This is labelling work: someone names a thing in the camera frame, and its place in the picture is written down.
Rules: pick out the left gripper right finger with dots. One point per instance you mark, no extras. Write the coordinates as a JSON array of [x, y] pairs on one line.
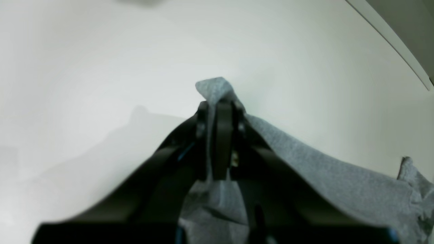
[[282, 207]]

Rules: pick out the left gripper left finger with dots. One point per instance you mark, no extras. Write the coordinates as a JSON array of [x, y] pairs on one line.
[[145, 208]]

